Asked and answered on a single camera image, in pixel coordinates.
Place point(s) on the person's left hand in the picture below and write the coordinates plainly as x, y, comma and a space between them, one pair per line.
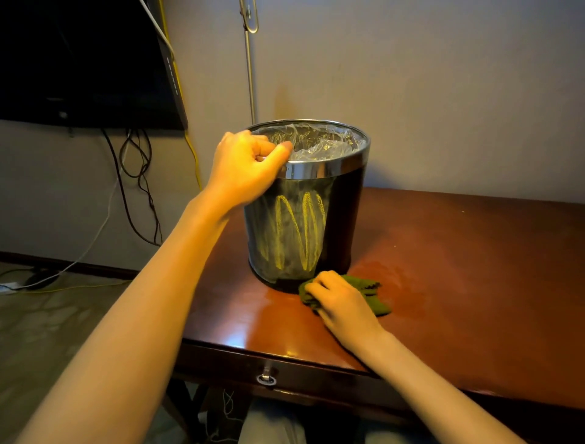
240, 169

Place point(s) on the person's right hand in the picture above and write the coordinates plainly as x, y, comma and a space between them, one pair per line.
347, 311

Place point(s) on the green cleaning cloth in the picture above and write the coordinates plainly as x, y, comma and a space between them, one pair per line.
372, 304

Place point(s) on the clear plastic bin liner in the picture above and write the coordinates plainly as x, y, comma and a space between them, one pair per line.
320, 146

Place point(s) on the black metal trash bin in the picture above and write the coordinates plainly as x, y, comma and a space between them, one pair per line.
338, 219

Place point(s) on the person's left forearm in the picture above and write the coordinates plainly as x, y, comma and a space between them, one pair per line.
128, 329

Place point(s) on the person's right forearm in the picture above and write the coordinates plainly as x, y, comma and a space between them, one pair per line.
438, 398

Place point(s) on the grey shade metal lamp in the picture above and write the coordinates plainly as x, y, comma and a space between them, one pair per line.
249, 68

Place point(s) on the brown wooden table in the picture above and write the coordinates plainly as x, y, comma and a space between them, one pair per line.
480, 283

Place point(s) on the white trousers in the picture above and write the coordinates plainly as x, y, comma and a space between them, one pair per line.
269, 425

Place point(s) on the black television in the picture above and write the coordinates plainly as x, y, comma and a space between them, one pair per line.
77, 64

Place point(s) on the white power strip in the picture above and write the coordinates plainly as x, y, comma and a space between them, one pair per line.
9, 288

